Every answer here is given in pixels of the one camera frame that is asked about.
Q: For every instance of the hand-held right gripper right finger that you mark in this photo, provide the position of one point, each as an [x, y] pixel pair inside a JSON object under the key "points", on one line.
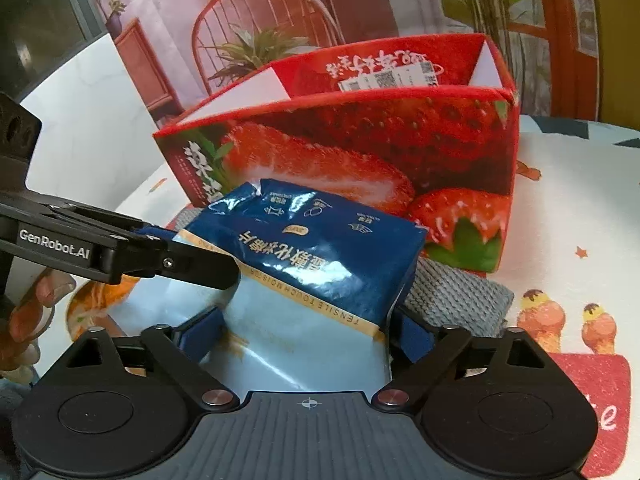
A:
{"points": [[411, 340]]}

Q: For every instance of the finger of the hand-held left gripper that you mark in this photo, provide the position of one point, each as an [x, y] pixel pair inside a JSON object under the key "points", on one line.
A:
{"points": [[150, 233], [200, 265]]}

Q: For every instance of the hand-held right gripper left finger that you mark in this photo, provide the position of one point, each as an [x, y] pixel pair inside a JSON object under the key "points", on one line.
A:
{"points": [[202, 335]]}

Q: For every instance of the grey knitted cloth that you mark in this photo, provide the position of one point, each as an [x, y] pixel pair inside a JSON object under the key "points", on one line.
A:
{"points": [[450, 295]]}

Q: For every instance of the blue wet wipes packet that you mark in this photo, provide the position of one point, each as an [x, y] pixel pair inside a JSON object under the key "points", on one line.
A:
{"points": [[320, 260]]}

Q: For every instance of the red strawberry print box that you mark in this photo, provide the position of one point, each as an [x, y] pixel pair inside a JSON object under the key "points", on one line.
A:
{"points": [[350, 125]]}

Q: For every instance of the person's left hand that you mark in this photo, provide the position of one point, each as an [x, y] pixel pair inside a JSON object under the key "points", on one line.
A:
{"points": [[30, 320]]}

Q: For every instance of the printed tablecloth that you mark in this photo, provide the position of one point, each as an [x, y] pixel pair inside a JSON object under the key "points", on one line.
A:
{"points": [[575, 210]]}

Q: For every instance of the dark window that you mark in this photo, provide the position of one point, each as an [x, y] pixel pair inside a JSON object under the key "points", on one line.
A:
{"points": [[35, 20]]}

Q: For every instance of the wall poster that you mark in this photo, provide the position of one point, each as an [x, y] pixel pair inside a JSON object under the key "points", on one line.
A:
{"points": [[350, 0]]}

